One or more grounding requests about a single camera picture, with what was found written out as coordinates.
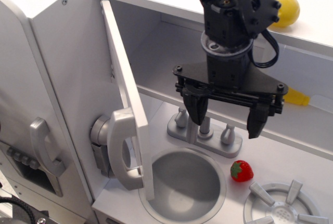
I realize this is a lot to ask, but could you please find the white toy kitchen cabinet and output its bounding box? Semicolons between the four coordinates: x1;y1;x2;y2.
34;0;332;223

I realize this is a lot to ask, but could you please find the white toy microwave door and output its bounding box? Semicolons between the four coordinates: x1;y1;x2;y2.
101;0;155;201

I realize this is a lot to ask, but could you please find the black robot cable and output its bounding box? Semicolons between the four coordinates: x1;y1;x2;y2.
250;28;280;68

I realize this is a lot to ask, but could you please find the grey toy ice dispenser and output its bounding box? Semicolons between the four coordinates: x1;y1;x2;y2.
5;147;63;197

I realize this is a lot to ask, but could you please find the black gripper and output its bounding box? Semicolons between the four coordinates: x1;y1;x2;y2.
173;51;288;139

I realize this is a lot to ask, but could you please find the grey toy faucet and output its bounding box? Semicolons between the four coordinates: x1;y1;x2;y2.
167;108;242;159

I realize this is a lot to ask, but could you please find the grey toy sink bowl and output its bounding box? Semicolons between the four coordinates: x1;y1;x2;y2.
138;148;226;223

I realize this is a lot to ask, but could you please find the yellow handled toy knife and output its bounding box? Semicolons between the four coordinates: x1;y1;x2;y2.
284;87;332;113

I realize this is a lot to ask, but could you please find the grey fridge door handle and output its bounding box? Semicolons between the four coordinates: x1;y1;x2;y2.
29;117;66;177

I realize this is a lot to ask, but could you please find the white toy fridge door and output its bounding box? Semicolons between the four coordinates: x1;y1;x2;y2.
0;0;66;224

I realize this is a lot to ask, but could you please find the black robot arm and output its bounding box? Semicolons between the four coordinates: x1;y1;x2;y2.
173;0;288;139

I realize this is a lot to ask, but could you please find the yellow toy potato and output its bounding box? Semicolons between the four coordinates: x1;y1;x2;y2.
269;0;300;28

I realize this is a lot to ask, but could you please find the grey toy wall phone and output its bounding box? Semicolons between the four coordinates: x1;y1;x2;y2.
90;115;115;178

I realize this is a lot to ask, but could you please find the black equipment bottom left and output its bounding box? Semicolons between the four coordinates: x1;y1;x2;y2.
1;196;52;223

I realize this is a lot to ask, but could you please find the grey toy stove burner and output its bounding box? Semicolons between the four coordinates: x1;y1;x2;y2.
243;180;329;223

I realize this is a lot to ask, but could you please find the red toy strawberry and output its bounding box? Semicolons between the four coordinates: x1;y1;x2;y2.
230;160;254;182

